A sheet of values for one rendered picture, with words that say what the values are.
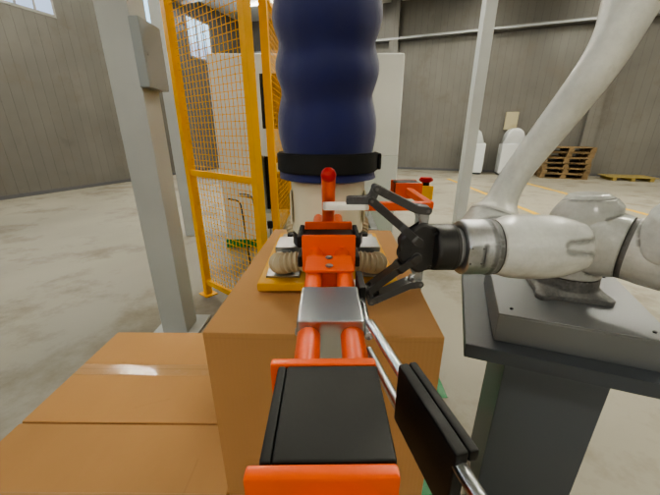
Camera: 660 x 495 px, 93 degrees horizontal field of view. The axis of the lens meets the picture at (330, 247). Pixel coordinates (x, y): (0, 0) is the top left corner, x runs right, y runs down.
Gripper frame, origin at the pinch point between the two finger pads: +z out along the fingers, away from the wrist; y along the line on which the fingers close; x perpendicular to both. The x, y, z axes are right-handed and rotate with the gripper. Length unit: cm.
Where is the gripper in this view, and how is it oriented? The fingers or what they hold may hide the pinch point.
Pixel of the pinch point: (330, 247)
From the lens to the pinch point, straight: 50.8
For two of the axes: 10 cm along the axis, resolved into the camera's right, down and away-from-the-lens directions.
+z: -10.0, 0.0, -0.1
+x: -0.1, -3.4, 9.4
